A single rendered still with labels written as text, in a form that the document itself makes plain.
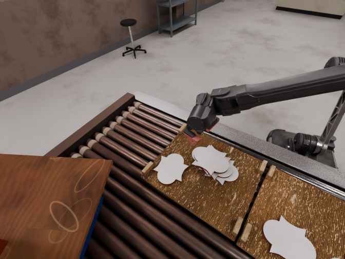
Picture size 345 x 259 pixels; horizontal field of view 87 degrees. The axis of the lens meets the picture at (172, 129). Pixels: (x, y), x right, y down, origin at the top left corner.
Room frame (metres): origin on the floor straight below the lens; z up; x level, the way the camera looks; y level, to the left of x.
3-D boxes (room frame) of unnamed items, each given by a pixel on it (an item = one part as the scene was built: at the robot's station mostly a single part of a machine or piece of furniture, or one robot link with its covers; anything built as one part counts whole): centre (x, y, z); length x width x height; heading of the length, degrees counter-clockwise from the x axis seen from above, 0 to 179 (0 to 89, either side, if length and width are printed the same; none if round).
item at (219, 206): (0.39, -0.12, 0.93); 0.41 x 0.35 x 0.02; 52
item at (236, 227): (0.17, -0.20, 0.95); 0.06 x 0.02 x 0.03; 142
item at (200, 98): (0.47, -0.11, 1.22); 0.07 x 0.06 x 0.07; 155
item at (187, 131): (0.45, -0.09, 1.09); 0.07 x 0.07 x 0.09; 44
